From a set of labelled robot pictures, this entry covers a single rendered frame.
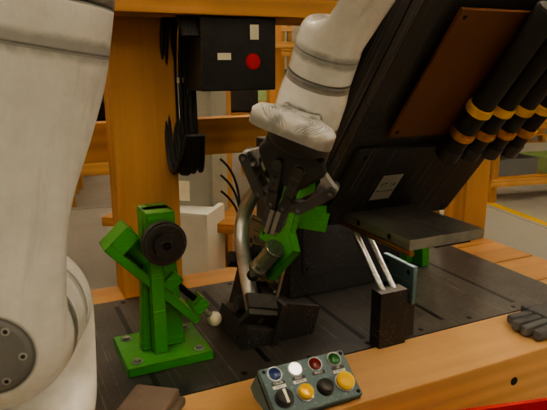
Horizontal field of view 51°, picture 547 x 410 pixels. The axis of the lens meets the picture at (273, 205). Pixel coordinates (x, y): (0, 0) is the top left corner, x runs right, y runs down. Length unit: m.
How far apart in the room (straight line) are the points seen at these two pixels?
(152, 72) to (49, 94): 0.93
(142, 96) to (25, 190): 0.93
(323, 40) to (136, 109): 0.76
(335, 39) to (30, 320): 0.37
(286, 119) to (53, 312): 0.30
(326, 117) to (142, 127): 0.74
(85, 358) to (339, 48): 0.37
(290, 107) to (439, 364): 0.61
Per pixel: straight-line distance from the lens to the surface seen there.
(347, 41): 0.59
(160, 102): 1.30
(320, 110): 0.61
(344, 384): 0.93
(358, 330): 1.16
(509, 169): 6.38
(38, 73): 0.37
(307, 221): 1.06
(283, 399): 0.88
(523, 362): 1.17
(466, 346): 1.15
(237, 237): 1.15
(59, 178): 0.38
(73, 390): 0.50
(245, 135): 1.47
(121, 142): 1.29
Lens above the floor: 1.41
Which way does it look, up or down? 14 degrees down
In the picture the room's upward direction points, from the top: straight up
